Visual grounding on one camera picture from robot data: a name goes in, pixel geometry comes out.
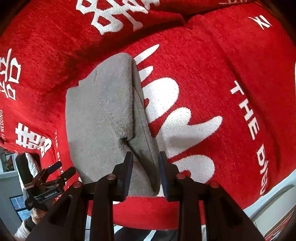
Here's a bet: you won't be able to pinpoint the red wedding blanket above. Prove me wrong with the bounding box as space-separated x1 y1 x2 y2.
1 1 295 229

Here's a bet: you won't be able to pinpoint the person's dark trousers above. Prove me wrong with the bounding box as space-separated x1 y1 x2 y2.
114 227 178 241

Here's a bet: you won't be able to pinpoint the white quilted pillow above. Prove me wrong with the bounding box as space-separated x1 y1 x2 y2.
25 153 42 177

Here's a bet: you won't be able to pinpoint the person's left forearm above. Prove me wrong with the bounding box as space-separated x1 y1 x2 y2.
14 216 37 241

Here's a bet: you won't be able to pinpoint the person's left hand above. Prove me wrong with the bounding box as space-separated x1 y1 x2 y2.
31 208 47 225

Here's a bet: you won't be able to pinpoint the grey knit sweater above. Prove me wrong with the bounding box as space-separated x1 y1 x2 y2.
65 53 160 197

